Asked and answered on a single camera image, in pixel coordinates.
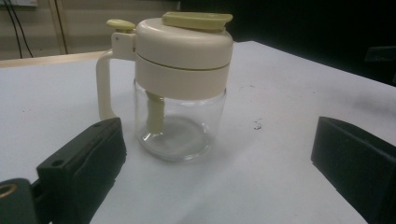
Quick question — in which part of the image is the white table sheet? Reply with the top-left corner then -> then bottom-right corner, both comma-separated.
0,40 -> 396,224

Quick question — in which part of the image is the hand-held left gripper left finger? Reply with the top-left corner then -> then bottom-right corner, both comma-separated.
31,117 -> 128,224

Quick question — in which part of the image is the glass jar with cream lid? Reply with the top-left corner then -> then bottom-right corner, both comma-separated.
95,11 -> 234,162

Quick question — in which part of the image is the black wall cable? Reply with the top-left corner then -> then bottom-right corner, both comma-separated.
8,0 -> 35,59
2,0 -> 23,60

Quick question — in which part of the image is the wooden table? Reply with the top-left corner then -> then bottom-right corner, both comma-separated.
0,50 -> 106,69

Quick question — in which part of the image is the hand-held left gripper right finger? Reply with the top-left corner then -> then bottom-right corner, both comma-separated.
310,116 -> 396,224

